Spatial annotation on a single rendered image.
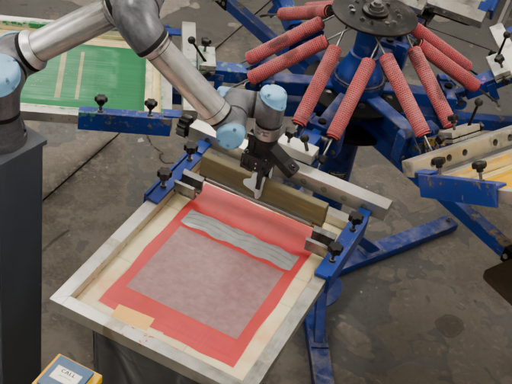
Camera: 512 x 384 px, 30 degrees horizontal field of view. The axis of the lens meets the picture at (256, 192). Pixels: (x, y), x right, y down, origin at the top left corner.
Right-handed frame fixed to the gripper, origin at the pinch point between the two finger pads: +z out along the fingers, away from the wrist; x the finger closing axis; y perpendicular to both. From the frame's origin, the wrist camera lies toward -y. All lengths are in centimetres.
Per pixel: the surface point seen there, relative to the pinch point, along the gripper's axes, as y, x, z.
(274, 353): -28, 49, 6
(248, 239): -2.3, 11.2, 9.3
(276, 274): -15.5, 19.0, 9.8
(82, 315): 19, 65, 6
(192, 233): 12.6, 17.9, 9.7
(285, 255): -14.3, 10.9, 9.4
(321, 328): -17, -50, 96
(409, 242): -30, -126, 100
